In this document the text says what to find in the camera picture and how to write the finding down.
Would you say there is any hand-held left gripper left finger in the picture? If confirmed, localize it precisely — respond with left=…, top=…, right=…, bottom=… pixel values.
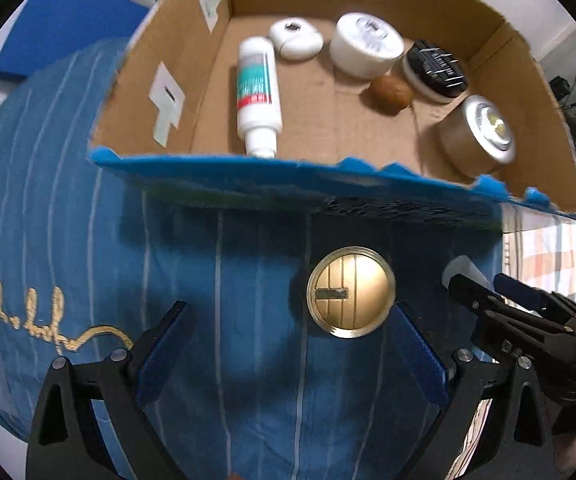
left=25, top=300, right=199, bottom=480

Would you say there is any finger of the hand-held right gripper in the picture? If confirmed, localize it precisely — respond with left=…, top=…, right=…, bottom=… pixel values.
left=447, top=272, right=576, bottom=361
left=493, top=272, right=576, bottom=328

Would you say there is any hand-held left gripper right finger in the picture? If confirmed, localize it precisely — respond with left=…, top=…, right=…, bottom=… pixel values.
left=390, top=301, right=556, bottom=480

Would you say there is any gold round tin lid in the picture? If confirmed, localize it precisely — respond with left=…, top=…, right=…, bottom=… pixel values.
left=306, top=247, right=397, bottom=338

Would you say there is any brown walnut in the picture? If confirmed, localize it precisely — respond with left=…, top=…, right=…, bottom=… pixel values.
left=370, top=76, right=415, bottom=117

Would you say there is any black round tin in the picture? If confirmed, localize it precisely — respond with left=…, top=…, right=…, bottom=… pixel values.
left=400, top=39, right=470, bottom=106

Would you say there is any cardboard box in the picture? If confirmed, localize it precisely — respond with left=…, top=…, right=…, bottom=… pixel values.
left=88, top=0, right=576, bottom=233

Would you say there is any white spray bottle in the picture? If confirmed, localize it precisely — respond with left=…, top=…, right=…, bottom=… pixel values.
left=236, top=36, right=285, bottom=158

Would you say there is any white round jar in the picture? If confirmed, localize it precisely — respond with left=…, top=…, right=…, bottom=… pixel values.
left=329, top=12, right=405, bottom=80

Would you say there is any small white floss case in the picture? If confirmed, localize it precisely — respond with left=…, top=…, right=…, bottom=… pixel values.
left=268, top=17, right=325, bottom=62

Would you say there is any plaid blanket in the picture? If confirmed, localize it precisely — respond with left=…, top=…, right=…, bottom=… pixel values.
left=500, top=202, right=576, bottom=306

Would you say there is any blue striped blanket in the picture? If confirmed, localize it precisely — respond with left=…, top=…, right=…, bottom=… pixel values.
left=0, top=37, right=506, bottom=480

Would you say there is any blue foam cushion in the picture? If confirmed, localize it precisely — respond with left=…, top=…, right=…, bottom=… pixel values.
left=0, top=0, right=151, bottom=83

